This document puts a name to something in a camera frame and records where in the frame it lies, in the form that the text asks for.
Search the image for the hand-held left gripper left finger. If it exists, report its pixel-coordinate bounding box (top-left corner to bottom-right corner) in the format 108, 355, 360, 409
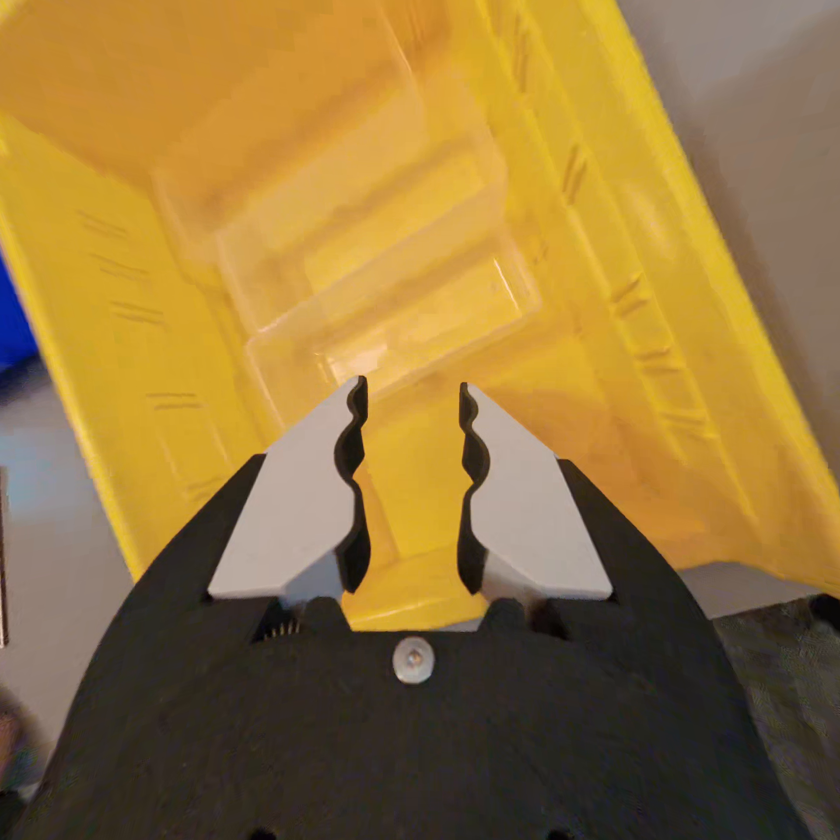
209, 375, 372, 601

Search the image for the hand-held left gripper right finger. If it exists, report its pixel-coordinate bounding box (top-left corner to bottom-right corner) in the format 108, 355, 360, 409
457, 382, 614, 601

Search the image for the pile of clear drawers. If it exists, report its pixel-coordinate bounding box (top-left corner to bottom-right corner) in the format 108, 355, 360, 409
151, 0, 546, 421

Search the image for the yellow plastic bin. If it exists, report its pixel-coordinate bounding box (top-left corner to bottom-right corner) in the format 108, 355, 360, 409
0, 0, 840, 631

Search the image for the grey desk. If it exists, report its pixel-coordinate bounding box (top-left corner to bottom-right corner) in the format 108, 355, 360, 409
0, 0, 840, 788

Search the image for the person's dark knit sweater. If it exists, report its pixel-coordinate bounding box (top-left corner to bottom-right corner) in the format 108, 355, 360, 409
712, 594, 840, 840

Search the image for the blue plastic bin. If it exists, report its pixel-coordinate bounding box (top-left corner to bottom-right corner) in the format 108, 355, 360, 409
0, 256, 40, 375

